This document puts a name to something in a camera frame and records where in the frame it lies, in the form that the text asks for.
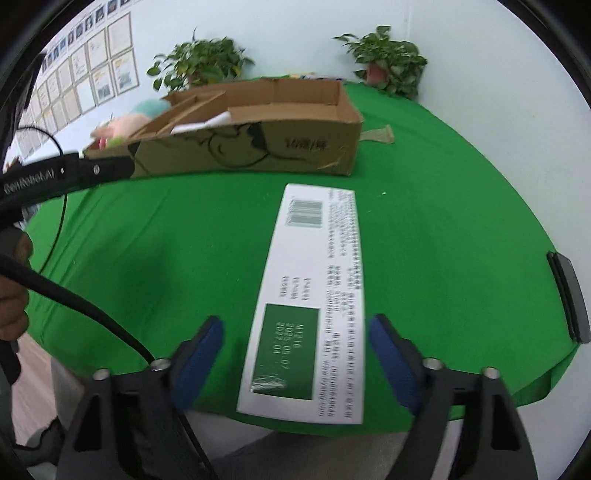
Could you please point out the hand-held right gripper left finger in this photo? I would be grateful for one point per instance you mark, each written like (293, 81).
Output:
(203, 360)

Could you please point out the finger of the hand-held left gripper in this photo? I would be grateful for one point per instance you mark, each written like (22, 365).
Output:
(111, 168)

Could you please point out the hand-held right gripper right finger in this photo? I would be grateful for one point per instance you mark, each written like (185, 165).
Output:
(392, 364)

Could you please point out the white box green label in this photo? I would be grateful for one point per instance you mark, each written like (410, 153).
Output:
(277, 258)

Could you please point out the brown cardboard box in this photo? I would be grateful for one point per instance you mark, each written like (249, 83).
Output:
(295, 147)

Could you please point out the person's left hand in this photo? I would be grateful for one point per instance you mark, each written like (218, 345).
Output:
(11, 300)

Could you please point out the pink plush toy teal cap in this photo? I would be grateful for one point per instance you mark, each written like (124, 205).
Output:
(134, 121)

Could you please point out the row of framed certificates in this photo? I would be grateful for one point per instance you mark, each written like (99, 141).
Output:
(122, 69)

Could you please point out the white paper sheet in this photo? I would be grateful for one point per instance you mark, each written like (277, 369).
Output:
(207, 122)

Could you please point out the person's grey trousers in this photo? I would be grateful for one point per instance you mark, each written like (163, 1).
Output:
(300, 457)

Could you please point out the leafy potted plant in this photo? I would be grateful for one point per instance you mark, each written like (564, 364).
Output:
(203, 57)

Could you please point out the person's dark shoe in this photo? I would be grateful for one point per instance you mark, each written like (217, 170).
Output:
(46, 438)

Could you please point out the black flat device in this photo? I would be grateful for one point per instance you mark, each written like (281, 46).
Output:
(570, 295)

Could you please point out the cardboard scrap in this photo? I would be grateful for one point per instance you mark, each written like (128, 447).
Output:
(378, 134)

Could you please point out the potted plant pink pot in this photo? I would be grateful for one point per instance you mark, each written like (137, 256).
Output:
(392, 60)

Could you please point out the wall photo chart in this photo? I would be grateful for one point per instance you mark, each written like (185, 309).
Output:
(85, 28)

